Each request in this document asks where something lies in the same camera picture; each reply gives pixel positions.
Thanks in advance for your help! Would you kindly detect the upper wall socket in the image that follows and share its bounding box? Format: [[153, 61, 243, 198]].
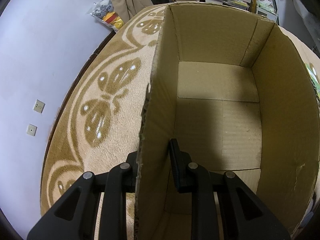
[[33, 100, 46, 114]]

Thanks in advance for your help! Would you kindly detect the lower wall socket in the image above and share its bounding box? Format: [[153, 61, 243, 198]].
[[27, 124, 37, 137]]

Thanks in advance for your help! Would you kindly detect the wall socket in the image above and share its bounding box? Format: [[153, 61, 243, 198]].
[[27, 124, 37, 137], [33, 100, 46, 114]]

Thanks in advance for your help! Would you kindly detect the brown cardboard box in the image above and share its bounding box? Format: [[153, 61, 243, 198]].
[[133, 3, 319, 239]]

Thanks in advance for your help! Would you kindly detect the plastic bag of toys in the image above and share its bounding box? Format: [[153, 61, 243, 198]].
[[87, 0, 124, 32]]

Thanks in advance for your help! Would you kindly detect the beige patterned carpet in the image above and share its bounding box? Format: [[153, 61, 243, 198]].
[[39, 3, 167, 240]]

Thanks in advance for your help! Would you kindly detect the white wire rack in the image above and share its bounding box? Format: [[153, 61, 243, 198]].
[[256, 0, 281, 23]]

